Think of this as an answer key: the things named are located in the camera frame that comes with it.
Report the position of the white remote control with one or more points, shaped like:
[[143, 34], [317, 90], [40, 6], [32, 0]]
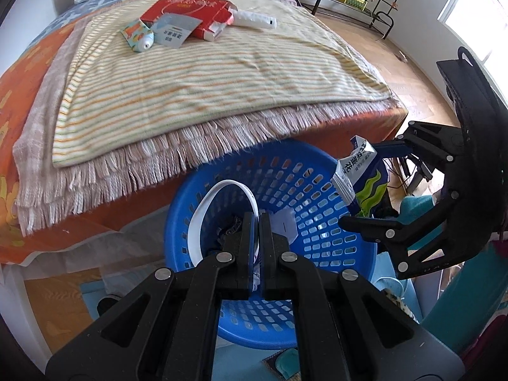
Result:
[[254, 20]]

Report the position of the small pale scrap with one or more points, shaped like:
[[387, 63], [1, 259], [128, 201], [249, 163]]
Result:
[[402, 56]]

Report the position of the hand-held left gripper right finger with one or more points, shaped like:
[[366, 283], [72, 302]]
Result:
[[270, 254]]

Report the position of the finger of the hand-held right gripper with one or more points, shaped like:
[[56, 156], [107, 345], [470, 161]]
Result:
[[369, 226], [393, 149]]

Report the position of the blue plastic basket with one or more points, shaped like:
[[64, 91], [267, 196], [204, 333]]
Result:
[[317, 246]]

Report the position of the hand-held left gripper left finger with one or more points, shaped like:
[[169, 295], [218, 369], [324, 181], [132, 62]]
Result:
[[248, 254]]

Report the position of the black clothes rack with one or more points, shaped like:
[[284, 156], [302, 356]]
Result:
[[383, 24]]

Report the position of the orange floral bedsheet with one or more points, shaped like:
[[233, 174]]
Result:
[[16, 95]]

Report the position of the yellow striped towel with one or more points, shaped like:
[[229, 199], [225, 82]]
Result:
[[198, 87]]

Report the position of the red cardboard box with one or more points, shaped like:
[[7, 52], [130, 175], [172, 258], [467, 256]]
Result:
[[186, 10]]

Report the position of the green blue snack packet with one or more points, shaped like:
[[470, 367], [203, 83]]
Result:
[[365, 190]]

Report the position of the white plastic bag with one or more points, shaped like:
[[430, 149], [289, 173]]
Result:
[[286, 224]]

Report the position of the pink fringed blanket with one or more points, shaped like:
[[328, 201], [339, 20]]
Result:
[[39, 139]]

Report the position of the teal patterned slipper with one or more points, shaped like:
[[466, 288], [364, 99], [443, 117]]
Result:
[[283, 365]]

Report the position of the window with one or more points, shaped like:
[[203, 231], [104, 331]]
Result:
[[472, 20]]

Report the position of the grey printed card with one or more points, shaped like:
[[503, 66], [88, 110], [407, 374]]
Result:
[[174, 31]]

